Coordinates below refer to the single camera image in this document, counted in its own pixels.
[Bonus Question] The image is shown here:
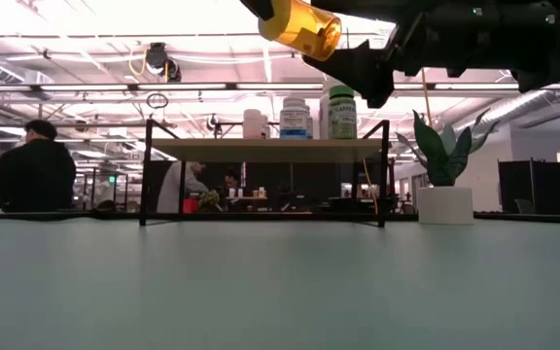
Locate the wooden shelf black frame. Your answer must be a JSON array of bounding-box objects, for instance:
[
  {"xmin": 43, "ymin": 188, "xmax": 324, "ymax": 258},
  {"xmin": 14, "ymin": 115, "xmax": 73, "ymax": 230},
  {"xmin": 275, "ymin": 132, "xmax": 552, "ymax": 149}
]
[{"xmin": 138, "ymin": 119, "xmax": 392, "ymax": 229}]

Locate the white plant pot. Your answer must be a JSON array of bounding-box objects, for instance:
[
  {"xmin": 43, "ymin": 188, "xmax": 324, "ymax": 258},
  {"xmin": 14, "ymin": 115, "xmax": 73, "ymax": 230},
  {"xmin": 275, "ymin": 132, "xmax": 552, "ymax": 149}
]
[{"xmin": 416, "ymin": 186, "xmax": 475, "ymax": 227}]

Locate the translucent white bottle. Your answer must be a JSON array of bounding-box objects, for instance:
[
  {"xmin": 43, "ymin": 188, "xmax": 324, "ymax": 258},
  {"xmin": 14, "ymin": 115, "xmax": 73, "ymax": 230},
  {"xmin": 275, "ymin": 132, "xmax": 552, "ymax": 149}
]
[{"xmin": 242, "ymin": 108, "xmax": 263, "ymax": 141}]

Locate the green bottle green cap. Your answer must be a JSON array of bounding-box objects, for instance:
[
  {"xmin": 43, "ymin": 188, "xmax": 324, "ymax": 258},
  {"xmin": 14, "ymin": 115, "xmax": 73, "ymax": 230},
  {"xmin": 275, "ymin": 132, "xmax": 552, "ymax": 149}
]
[{"xmin": 328, "ymin": 85, "xmax": 358, "ymax": 141}]

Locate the yellow hanging cable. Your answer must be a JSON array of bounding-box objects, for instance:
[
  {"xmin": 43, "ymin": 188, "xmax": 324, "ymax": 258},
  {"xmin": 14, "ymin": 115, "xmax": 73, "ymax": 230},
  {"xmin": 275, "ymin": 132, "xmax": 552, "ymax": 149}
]
[{"xmin": 419, "ymin": 67, "xmax": 435, "ymax": 128}]

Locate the person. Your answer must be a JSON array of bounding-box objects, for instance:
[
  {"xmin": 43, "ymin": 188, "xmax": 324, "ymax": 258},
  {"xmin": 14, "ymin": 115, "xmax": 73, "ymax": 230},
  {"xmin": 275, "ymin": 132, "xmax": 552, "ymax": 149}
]
[
  {"xmin": 222, "ymin": 169, "xmax": 242, "ymax": 193},
  {"xmin": 157, "ymin": 161, "xmax": 209, "ymax": 215},
  {"xmin": 0, "ymin": 119, "xmax": 77, "ymax": 213}
]

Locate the black room partition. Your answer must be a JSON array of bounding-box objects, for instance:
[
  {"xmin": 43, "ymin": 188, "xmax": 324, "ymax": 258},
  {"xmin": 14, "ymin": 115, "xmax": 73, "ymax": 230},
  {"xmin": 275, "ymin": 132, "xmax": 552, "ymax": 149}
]
[{"xmin": 497, "ymin": 159, "xmax": 560, "ymax": 215}]

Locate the green artificial plant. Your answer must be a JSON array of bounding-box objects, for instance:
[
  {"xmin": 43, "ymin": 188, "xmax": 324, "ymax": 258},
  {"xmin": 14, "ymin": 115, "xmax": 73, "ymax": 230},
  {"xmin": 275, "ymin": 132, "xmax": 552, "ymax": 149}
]
[{"xmin": 395, "ymin": 109, "xmax": 500, "ymax": 189}]

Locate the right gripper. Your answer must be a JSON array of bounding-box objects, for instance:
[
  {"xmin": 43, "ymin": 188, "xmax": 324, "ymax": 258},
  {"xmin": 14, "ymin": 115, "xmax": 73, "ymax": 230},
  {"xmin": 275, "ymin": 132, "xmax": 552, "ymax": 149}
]
[{"xmin": 239, "ymin": 0, "xmax": 560, "ymax": 110}]

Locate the small green bush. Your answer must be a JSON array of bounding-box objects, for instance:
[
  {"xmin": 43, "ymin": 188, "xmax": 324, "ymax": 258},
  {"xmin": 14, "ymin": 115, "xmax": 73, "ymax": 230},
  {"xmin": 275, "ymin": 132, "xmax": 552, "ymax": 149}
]
[{"xmin": 199, "ymin": 190, "xmax": 221, "ymax": 211}]

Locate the black ceiling cable reel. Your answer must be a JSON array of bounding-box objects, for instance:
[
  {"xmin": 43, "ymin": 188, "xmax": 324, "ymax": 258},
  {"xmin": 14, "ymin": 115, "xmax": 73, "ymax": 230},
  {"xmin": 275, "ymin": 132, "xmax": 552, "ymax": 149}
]
[{"xmin": 143, "ymin": 42, "xmax": 183, "ymax": 84}]

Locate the long ceiling light strip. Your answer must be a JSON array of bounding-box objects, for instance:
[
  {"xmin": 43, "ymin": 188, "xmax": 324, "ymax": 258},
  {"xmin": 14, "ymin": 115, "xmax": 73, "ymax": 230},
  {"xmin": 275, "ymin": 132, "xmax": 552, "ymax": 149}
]
[{"xmin": 0, "ymin": 82, "xmax": 560, "ymax": 93}]

